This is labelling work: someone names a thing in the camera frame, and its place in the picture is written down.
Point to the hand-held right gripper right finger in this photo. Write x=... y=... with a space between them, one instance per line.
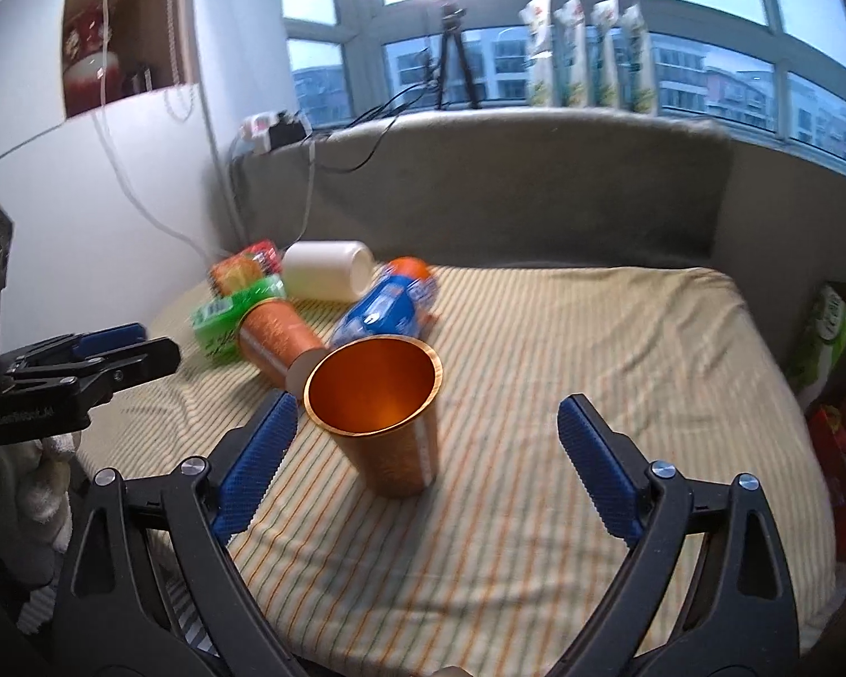
x=599 y=469

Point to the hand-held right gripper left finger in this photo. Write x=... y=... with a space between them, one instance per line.
x=257 y=462

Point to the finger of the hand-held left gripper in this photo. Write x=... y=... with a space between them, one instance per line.
x=109 y=340
x=134 y=361

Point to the orange metal cup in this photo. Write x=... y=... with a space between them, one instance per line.
x=275 y=342
x=388 y=423

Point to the lying orange metal cup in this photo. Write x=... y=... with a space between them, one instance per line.
x=275 y=342

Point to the striped bed sheet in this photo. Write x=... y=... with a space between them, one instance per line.
x=536 y=508

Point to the green snack packet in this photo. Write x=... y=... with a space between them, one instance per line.
x=218 y=317

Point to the red orange snack packet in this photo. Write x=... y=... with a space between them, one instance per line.
x=243 y=266

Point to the white fluffy cloth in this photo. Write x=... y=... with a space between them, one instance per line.
x=39 y=501

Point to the white plastic jar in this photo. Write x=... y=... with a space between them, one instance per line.
x=324 y=271

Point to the blue plastic bottle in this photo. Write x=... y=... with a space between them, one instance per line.
x=388 y=303

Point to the green paper bag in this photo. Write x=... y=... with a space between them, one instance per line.
x=825 y=345

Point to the white power strip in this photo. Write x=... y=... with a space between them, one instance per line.
x=271 y=128

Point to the red white pot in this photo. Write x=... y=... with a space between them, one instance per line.
x=88 y=63

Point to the grey padded headboard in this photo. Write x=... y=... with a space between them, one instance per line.
x=507 y=190

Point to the black tripod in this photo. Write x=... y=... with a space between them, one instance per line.
x=455 y=56

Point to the wooden wall shelf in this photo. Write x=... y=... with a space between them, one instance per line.
x=123 y=21

